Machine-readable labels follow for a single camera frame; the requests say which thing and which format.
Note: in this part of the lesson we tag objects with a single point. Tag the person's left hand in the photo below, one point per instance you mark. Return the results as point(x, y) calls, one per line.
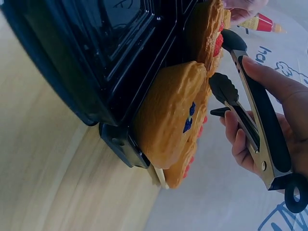
point(243, 8)

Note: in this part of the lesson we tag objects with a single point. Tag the person's right hand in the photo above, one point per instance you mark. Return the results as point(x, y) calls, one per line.
point(292, 96)

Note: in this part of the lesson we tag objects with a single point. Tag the black and steel kitchen tongs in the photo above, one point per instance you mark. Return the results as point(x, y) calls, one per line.
point(261, 103)

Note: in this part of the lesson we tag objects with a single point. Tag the strawberry topped pastry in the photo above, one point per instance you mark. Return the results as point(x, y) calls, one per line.
point(204, 29)

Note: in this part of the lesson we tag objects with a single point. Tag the blueberry topped pastry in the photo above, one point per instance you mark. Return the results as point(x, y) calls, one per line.
point(168, 108)

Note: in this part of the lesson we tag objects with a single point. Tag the red berry topped pastry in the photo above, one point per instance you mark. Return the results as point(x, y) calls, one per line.
point(181, 168)

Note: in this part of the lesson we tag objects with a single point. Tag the black plastic compartment tray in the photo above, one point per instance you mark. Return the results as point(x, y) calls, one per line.
point(79, 53)

